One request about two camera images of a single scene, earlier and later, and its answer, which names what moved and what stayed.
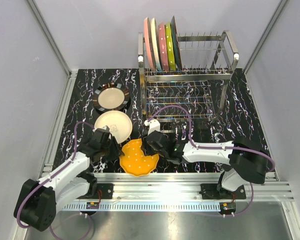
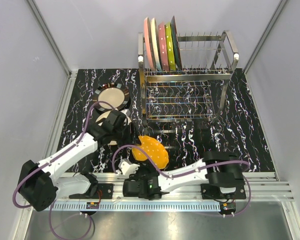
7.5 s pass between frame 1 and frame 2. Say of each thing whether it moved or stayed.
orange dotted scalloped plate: moved
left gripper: moved
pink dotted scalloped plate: stayed
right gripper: moved
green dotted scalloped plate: stayed
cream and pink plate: stayed
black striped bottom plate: stayed
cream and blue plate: stayed
